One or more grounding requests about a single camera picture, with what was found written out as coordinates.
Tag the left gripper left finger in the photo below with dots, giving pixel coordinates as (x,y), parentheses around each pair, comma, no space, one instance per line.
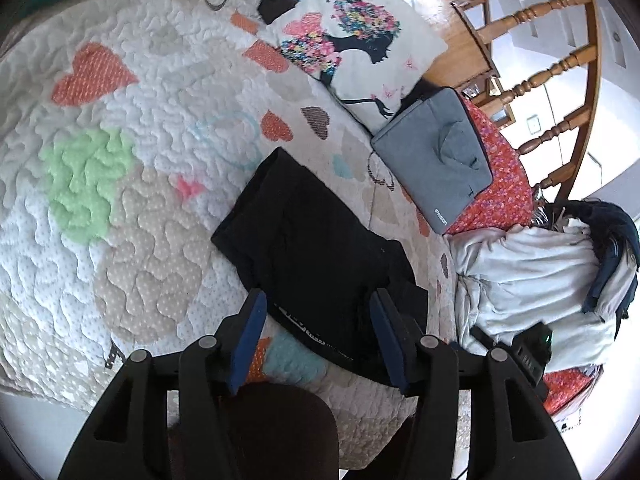
(165,413)

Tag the grey laptop bag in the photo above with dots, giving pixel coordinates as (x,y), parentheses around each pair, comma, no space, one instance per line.
(434,151)

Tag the wooden chair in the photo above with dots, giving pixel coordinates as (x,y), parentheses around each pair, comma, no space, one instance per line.
(548,57)

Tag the white girl print pillow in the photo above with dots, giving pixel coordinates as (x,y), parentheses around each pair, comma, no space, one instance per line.
(368,53)

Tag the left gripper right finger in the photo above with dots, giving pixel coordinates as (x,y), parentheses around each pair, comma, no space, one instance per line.
(511,435)

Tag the heart patterned quilt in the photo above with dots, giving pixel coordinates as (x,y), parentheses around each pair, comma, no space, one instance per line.
(128,130)

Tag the red floral pillow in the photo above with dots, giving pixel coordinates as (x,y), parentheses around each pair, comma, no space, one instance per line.
(500,174)

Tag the black pants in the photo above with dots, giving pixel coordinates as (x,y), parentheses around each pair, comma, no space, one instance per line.
(289,235)

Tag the dark blue garment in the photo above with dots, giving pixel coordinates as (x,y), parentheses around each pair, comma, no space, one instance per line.
(615,242)

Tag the light grey blanket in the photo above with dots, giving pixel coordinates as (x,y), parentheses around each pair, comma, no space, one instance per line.
(511,280)

